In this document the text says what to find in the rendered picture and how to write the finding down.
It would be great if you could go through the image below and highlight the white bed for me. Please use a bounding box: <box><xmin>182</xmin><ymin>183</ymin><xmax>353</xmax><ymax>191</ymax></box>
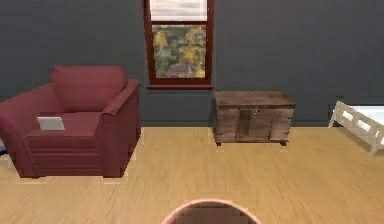
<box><xmin>327</xmin><ymin>100</ymin><xmax>384</xmax><ymax>159</ymax></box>

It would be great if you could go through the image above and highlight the brown wooden cabinet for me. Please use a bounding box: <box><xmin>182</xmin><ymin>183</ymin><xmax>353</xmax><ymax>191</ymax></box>
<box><xmin>212</xmin><ymin>90</ymin><xmax>297</xmax><ymax>147</ymax></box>

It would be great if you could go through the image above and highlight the red framed window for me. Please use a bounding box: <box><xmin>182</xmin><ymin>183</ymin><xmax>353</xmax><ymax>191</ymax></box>
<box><xmin>142</xmin><ymin>0</ymin><xmax>215</xmax><ymax>91</ymax></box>

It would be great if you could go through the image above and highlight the pink round bowl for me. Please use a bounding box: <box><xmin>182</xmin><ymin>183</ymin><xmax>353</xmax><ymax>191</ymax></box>
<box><xmin>159</xmin><ymin>198</ymin><xmax>263</xmax><ymax>224</ymax></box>

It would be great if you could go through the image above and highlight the dark red armchair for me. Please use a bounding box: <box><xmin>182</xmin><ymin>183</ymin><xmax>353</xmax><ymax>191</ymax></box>
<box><xmin>0</xmin><ymin>65</ymin><xmax>142</xmax><ymax>179</ymax></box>

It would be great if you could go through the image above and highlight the grey laptop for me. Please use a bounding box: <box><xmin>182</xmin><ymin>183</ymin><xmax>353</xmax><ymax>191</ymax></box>
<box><xmin>36</xmin><ymin>115</ymin><xmax>66</xmax><ymax>132</ymax></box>

